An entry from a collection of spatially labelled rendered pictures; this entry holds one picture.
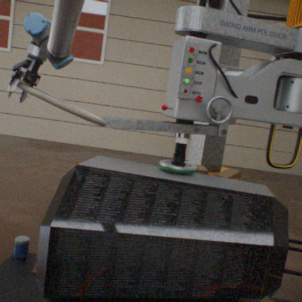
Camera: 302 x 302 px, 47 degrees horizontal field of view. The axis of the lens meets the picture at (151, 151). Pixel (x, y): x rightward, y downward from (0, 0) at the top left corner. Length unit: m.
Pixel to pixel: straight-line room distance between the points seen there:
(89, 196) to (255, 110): 1.00
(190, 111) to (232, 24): 0.49
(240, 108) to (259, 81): 0.18
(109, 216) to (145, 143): 6.43
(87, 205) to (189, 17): 1.06
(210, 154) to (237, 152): 5.70
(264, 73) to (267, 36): 0.19
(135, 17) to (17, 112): 3.43
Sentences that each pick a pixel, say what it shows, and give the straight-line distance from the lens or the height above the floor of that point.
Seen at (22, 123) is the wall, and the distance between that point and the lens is 8.52.
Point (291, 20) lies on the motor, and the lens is 2.24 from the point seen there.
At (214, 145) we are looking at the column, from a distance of 2.59.
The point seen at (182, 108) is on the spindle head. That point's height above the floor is 1.22.
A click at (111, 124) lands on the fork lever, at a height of 1.10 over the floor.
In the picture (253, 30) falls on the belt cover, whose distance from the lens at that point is 1.97.
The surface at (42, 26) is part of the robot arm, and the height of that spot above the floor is 1.47.
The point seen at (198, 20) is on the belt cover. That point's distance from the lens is 1.85.
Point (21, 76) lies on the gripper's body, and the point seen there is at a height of 1.27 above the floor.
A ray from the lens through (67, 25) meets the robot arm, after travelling 1.23.
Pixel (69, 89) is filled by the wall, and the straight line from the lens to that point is 8.17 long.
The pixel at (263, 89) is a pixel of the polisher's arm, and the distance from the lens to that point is 2.01.
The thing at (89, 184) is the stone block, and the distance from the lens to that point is 1.74.
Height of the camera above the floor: 1.24
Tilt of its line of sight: 8 degrees down
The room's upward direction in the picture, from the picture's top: 8 degrees clockwise
